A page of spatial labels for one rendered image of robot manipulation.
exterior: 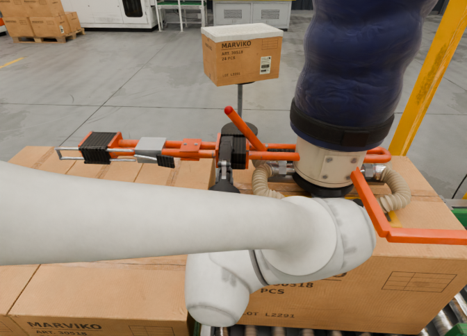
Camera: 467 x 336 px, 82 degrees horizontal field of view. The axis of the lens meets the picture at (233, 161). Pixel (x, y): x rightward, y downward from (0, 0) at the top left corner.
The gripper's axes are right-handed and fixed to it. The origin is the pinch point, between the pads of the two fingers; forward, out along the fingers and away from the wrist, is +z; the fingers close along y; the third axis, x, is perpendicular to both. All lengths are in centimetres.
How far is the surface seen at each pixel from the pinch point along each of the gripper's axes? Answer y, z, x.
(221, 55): 23, 166, -13
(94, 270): 53, -4, -51
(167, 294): 53, -12, -22
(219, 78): 41, 165, -16
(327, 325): 49, -22, 31
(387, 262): 15.4, -21.6, 37.5
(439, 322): 54, -18, 69
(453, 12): -26, 41, 70
